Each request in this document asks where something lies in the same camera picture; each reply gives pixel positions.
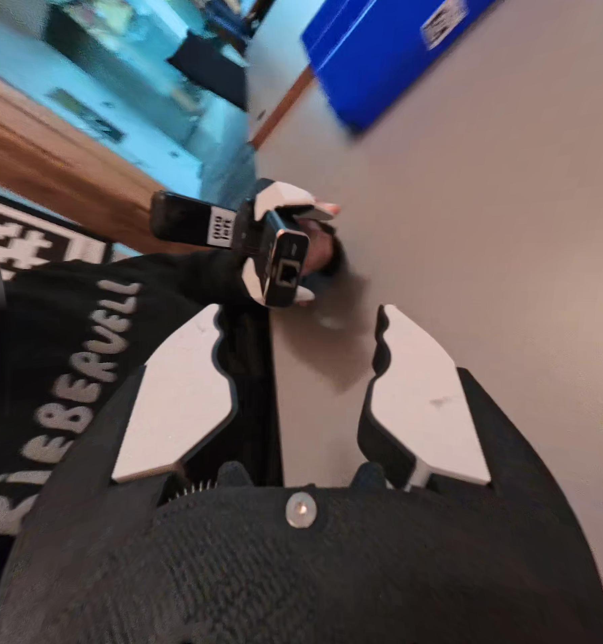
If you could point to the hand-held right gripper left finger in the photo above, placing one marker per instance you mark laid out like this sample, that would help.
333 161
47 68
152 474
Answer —
175 402

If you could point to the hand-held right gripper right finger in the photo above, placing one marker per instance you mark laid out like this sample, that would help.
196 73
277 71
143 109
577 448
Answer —
427 412

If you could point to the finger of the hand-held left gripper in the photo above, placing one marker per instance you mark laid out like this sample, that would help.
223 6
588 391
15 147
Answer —
255 287
281 196

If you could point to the black network switch box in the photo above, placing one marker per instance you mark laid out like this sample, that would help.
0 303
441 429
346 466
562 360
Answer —
286 251

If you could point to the blue plastic bin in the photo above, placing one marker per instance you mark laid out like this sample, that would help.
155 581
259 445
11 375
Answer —
382 60

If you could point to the grey desk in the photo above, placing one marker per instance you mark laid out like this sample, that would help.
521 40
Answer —
482 251

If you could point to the person's left hand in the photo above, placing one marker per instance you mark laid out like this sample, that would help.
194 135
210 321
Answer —
321 251

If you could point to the person's black printed sweatshirt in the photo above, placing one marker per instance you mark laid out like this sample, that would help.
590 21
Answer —
30 352

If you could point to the wooden post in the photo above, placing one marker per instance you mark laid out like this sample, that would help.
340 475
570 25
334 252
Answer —
55 151

